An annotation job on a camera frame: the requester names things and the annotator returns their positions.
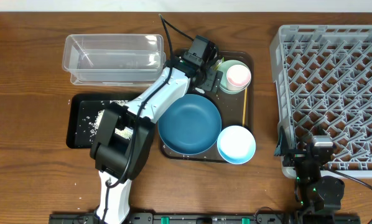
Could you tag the yellow green snack wrapper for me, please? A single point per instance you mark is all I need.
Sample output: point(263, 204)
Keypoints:
point(217, 64)

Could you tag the white tissue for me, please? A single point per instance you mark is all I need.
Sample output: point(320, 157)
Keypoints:
point(200, 90)

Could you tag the light blue bowl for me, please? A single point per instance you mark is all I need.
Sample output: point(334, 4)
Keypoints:
point(236, 145)

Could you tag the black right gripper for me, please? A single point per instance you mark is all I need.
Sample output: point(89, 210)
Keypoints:
point(295, 154)

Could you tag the dark blue plate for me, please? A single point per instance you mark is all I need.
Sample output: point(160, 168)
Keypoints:
point(191, 125)

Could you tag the wooden chopstick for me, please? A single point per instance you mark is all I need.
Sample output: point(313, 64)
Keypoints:
point(245, 106)

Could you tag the brown serving tray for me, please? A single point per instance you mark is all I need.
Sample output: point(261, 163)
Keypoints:
point(231, 109)

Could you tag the green bowl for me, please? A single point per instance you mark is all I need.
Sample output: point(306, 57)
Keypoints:
point(223, 68)

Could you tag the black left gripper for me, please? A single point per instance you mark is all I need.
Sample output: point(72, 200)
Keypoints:
point(213, 81)

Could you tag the clear plastic waste bin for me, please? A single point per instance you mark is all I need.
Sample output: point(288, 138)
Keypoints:
point(114, 59)

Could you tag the pink cup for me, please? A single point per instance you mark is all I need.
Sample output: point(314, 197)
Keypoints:
point(237, 77)

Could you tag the grey dishwasher rack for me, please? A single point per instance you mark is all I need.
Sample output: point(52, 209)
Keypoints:
point(323, 79)

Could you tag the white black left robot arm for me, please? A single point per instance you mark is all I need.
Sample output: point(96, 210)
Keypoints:
point(125, 134)

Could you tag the black food waste tray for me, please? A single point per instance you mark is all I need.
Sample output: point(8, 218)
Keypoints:
point(85, 113)

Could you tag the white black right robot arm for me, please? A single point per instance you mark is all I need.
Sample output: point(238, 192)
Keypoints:
point(320, 196)

